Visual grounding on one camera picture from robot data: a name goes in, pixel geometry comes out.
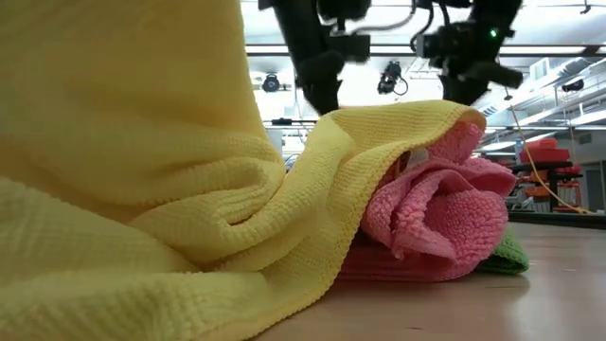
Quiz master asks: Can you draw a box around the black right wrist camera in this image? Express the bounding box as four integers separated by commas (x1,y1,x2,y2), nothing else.
415,31,455,63

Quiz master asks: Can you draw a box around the black overhead crossbar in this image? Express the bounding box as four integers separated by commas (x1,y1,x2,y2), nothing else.
245,45,606,58

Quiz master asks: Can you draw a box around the black overhead camera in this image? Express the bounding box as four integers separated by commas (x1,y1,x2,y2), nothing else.
377,60,409,96

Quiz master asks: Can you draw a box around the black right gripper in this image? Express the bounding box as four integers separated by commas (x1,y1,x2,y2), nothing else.
437,59,525,106

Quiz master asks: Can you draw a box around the pink microfiber towel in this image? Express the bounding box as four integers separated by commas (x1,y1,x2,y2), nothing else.
338,121,517,283

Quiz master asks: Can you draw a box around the black rack with orange items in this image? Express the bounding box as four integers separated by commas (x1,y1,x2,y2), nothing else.
508,160,584,213

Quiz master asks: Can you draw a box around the red stacked toolbox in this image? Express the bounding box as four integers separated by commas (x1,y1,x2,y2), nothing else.
519,136,584,180

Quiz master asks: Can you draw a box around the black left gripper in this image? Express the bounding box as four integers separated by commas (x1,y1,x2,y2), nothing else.
295,49,347,117

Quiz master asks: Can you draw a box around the green microfiber towel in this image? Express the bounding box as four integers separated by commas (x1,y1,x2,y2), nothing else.
477,225,530,276

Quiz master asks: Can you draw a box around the yellow microfiber towel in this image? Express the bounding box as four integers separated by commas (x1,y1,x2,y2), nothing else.
0,0,488,341

